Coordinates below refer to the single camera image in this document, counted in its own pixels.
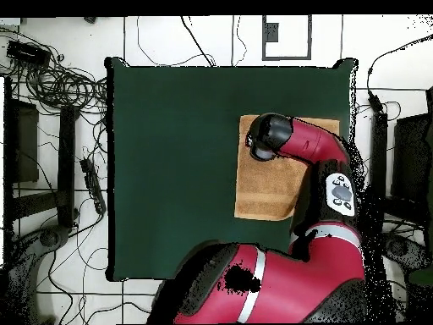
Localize tan terry towel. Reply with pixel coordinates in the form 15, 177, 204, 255
233, 114, 341, 222

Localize dark flat panel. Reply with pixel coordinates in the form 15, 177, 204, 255
391, 113, 433, 204
4, 97, 41, 185

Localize dark green table cloth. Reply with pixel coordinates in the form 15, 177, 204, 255
105, 56, 359, 284

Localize black power strip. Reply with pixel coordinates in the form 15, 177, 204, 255
79, 157, 108, 215

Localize black bar stand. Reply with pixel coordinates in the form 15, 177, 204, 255
11, 105, 80, 229
370, 111, 389, 204

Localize grey stand base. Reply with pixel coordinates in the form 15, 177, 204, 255
383, 234, 430, 272
6, 224, 74, 324

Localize black box device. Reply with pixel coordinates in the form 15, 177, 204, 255
5, 39, 52, 68

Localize dark green object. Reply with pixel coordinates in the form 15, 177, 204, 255
405, 267, 433, 289

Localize thin black cable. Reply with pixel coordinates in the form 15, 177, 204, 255
135, 15, 217, 68
232, 15, 248, 68

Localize long black cable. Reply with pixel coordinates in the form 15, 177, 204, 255
179, 15, 217, 68

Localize grey rectangular floor frame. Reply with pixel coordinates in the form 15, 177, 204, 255
261, 14, 313, 62

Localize black cable with adapter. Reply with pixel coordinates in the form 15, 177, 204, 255
365, 32, 433, 113

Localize tangled black cables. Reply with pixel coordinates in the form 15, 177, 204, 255
0, 26, 109, 116

